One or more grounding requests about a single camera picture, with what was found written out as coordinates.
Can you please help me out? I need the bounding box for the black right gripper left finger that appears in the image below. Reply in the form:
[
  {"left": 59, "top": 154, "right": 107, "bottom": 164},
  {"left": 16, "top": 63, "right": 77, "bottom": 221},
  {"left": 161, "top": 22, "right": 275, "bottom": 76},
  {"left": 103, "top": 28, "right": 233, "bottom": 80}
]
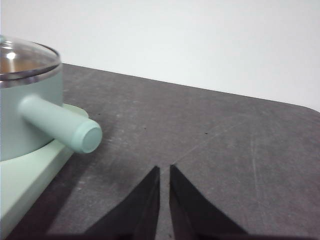
[{"left": 82, "top": 165, "right": 161, "bottom": 240}]

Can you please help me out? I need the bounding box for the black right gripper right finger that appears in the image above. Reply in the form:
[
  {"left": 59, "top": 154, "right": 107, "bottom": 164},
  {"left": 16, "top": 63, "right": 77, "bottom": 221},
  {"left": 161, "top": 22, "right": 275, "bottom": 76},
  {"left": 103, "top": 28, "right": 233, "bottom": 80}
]
[{"left": 169, "top": 164, "right": 247, "bottom": 240}]

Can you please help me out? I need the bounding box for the glass lid with green knob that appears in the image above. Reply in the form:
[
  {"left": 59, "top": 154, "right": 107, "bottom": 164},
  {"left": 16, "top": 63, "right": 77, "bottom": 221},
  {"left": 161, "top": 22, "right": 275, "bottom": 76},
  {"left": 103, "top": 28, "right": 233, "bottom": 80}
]
[{"left": 0, "top": 34, "right": 62, "bottom": 82}]

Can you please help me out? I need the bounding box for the green breakfast machine base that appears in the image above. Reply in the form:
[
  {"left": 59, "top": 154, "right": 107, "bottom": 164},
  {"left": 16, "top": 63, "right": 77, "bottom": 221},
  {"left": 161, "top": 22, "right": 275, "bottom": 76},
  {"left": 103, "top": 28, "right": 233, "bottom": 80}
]
[{"left": 0, "top": 103, "right": 90, "bottom": 240}]

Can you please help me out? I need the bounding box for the green pot with stick handle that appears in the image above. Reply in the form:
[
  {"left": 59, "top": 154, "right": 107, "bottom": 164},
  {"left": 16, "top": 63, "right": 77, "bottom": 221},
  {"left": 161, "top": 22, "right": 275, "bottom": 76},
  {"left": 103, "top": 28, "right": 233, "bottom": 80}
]
[{"left": 0, "top": 63, "right": 103, "bottom": 162}]

